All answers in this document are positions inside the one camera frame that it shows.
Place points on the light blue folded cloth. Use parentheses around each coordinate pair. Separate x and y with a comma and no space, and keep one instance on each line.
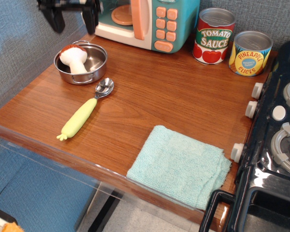
(180,168)

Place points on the spoon with green handle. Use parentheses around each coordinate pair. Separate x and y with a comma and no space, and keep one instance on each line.
(78,119)

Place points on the white stove knob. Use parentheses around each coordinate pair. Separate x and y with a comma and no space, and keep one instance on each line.
(251,108)
(237,152)
(257,89)

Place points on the tomato sauce can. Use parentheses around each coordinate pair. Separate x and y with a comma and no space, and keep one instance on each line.
(214,31)

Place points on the black toy stove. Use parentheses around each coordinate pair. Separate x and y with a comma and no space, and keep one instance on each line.
(261,202)

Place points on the plush white brown mushroom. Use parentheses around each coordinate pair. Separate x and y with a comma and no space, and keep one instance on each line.
(74,56)

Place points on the teal toy microwave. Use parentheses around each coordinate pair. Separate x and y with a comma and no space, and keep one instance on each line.
(158,25)

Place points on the orange plush object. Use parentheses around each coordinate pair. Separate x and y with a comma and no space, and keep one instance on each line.
(11,227)

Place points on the pineapple slices can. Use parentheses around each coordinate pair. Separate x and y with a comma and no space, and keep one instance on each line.
(250,52)

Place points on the small silver pot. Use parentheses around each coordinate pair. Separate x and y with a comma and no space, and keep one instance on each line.
(95,65)

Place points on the white stove knob front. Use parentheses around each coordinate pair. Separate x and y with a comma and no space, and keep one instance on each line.
(237,152)

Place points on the white stove knob middle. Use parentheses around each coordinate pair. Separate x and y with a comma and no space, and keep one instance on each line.
(251,108)

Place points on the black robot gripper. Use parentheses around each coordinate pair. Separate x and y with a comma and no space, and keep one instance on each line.
(55,17)

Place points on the white stove knob rear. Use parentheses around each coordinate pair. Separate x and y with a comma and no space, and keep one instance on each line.
(257,89)

